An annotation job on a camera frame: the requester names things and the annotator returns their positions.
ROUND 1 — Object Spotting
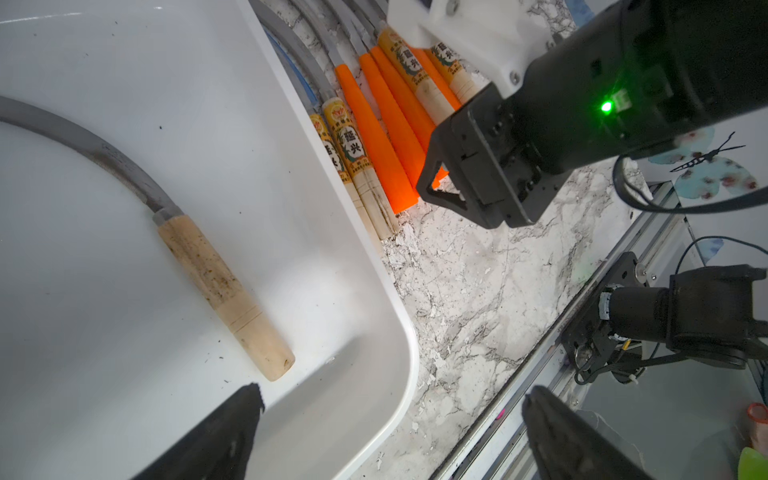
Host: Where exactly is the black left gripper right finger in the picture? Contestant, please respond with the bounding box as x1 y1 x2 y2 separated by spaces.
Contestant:
522 385 649 480

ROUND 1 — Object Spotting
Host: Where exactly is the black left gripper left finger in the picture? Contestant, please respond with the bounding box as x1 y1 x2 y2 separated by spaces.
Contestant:
135 383 265 479

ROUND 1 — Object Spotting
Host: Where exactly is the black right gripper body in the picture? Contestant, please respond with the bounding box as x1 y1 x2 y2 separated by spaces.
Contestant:
417 84 570 229

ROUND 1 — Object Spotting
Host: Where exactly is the yellow label wooden sickle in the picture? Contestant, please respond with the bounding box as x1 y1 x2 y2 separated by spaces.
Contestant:
427 42 480 104
250 1 398 242
353 1 455 125
266 30 383 256

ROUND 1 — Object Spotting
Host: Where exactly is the bare wooden handle sickle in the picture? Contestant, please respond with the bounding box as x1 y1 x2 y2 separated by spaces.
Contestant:
1 96 295 381

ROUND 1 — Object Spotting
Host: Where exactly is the orange handle sickle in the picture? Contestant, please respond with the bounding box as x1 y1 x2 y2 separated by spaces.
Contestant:
344 1 435 152
292 1 418 214
326 1 434 186
413 49 462 110

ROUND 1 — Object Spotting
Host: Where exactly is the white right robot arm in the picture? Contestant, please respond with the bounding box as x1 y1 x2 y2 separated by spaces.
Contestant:
417 1 767 229

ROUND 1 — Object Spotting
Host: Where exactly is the white plastic storage tray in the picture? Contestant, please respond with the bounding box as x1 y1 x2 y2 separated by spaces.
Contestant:
1 1 418 479

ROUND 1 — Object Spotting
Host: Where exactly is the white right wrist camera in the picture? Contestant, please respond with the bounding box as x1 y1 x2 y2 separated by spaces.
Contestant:
386 0 554 99

